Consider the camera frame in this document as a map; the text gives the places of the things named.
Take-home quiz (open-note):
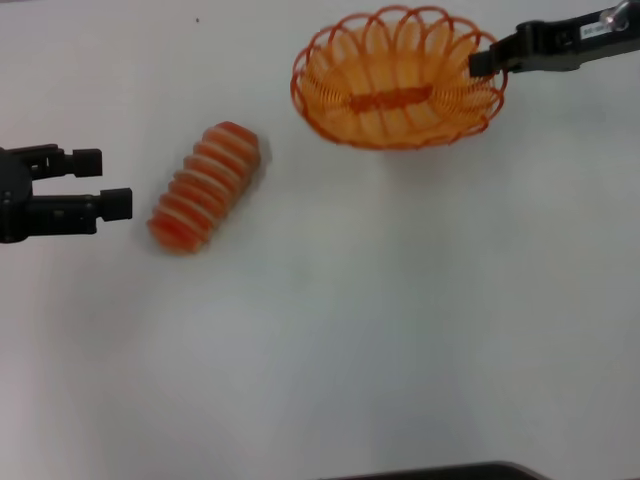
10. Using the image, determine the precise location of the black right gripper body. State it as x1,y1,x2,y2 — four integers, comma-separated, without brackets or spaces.
574,0,640,69

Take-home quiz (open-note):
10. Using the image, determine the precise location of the orange wire oval basket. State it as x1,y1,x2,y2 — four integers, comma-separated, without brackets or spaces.
290,4,506,151

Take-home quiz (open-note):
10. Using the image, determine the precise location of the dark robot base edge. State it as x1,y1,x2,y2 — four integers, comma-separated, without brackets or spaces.
319,460,544,480

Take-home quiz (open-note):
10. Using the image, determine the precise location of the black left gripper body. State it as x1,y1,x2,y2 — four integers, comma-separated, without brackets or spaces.
0,147,34,245

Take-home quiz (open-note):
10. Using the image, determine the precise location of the orange sliced bread loaf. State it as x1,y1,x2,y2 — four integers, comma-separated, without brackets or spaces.
145,120,262,257

